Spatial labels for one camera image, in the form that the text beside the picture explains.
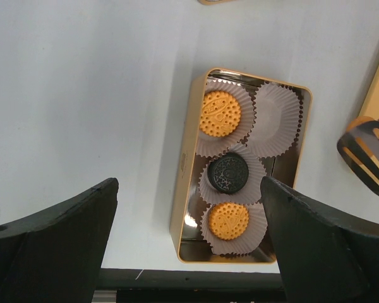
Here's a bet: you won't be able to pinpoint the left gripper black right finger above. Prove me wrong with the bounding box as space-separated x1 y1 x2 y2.
260 177 379 302

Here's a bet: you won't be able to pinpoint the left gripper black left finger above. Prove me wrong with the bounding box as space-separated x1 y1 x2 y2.
0 178 119 302

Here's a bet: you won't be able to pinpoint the orange cookie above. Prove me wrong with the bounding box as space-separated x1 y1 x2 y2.
200 91 242 138
208 202 250 241

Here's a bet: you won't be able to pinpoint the metal tongs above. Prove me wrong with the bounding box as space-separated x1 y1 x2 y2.
337 116 379 196

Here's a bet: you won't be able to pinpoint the black cookie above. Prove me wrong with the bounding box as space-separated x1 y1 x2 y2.
207 152 249 194

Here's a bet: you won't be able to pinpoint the silver tin lid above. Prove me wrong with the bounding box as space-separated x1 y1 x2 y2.
198 0 234 6

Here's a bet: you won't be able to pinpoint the yellow cookie tin box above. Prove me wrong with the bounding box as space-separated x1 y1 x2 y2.
170 68 313 264

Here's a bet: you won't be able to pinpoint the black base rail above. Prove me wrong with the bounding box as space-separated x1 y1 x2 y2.
93 269 287 302

